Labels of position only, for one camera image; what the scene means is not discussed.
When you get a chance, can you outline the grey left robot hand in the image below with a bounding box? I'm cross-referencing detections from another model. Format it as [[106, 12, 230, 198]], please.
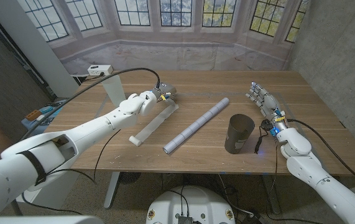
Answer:
[[151, 82, 177, 105]]

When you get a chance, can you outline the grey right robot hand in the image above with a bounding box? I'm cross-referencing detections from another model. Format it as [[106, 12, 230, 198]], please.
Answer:
[[246, 82, 288, 131]]

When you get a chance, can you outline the white bandage strip with roll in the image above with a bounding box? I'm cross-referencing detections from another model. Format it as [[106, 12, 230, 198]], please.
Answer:
[[129, 99, 180, 147]]

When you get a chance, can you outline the dark brown cup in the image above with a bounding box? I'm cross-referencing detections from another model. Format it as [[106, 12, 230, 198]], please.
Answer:
[[224, 113, 256, 155]]

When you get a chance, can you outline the translucent white plastic cup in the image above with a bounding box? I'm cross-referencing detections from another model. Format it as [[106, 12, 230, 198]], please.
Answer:
[[102, 74, 127, 108]]

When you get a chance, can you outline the printed window backdrop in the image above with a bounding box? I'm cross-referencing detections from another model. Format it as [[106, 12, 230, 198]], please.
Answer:
[[17, 0, 310, 75]]

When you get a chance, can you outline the rolled grey paper tube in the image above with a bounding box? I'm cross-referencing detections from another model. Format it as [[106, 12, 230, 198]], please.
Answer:
[[162, 97, 230, 155]]

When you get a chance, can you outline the white power strip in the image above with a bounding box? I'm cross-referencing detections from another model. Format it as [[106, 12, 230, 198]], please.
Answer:
[[86, 64, 114, 77]]

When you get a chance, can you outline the grey metal table leg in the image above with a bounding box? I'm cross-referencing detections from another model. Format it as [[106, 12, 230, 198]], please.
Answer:
[[262, 174, 282, 215], [103, 171, 121, 210]]

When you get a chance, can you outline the black round fan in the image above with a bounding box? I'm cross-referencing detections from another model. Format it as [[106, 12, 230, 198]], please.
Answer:
[[118, 172, 142, 185]]

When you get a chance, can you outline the blue box with items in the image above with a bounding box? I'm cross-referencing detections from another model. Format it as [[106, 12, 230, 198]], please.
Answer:
[[21, 99, 69, 135]]

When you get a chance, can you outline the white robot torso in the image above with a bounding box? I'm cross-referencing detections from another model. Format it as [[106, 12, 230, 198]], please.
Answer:
[[145, 185, 236, 224]]

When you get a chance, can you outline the orange block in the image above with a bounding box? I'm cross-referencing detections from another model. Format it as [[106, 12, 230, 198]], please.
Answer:
[[25, 109, 42, 121]]

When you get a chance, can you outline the white floor platform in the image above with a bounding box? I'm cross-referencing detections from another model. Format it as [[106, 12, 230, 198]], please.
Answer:
[[15, 170, 81, 211]]

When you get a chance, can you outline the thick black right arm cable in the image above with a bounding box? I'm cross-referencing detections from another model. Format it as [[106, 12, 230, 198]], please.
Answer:
[[287, 118, 355, 193]]

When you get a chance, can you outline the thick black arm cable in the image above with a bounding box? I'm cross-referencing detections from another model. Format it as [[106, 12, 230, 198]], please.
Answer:
[[287, 118, 355, 193], [18, 67, 161, 141]]

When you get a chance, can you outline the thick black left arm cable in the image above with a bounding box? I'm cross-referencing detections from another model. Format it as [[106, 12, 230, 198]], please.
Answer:
[[18, 67, 161, 141]]

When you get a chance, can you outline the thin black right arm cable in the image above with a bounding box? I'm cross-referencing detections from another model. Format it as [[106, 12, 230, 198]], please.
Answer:
[[254, 119, 278, 220]]

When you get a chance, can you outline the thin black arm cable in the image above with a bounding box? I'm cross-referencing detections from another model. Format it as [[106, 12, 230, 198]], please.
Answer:
[[254, 119, 278, 220], [21, 129, 122, 216]]

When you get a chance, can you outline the black power strip cable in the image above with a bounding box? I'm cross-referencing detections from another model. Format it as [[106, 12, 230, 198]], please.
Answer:
[[83, 72, 105, 83]]

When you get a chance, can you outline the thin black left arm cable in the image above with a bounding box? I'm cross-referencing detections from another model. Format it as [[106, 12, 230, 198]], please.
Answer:
[[21, 129, 122, 216]]

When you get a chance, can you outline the black torso cable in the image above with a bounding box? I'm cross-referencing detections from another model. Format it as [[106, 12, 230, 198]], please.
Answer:
[[167, 185, 191, 217]]

